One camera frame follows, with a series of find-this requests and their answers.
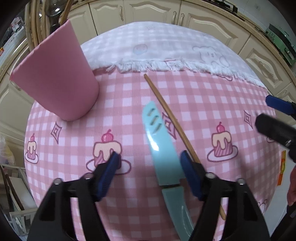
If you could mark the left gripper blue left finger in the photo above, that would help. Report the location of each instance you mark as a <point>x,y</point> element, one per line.
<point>103,175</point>

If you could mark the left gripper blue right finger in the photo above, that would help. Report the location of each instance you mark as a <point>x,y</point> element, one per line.
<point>194,173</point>

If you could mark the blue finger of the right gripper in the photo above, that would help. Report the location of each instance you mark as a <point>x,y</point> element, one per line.
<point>285,107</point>

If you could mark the light blue ceramic knife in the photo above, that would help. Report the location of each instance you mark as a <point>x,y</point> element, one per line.
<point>174,198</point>

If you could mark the long crossing wooden chopstick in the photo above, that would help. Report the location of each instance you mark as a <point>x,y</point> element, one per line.
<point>66,11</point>

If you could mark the person's right hand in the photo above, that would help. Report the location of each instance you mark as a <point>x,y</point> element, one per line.
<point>291,195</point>

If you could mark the pink checkered tablecloth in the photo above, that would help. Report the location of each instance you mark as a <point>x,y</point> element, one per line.
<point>216,113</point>

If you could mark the green electric cooker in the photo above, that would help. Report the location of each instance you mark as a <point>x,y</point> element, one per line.
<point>281,40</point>

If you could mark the white metal shelf rack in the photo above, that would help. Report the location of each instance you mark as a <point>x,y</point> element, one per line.
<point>17,202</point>

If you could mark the pink utensil holder cup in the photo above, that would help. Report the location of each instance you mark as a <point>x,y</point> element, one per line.
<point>57,75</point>

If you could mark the white plastic bag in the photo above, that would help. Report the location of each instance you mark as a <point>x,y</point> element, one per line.
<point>6,155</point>

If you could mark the white checkered fringed cloth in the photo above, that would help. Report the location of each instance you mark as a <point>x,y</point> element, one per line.
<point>152,46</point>

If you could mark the black gas stove top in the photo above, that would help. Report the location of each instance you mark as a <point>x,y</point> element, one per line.
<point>226,5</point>

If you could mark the cream lower cabinets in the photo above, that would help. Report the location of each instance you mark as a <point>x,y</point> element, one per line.
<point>243,33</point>

